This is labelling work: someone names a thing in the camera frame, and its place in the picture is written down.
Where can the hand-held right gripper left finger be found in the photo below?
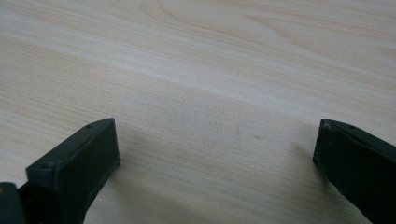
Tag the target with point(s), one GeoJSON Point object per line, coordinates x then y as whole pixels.
{"type": "Point", "coordinates": [77, 168]}

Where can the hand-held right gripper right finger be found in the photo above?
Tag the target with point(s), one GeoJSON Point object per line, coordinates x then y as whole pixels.
{"type": "Point", "coordinates": [361, 165]}

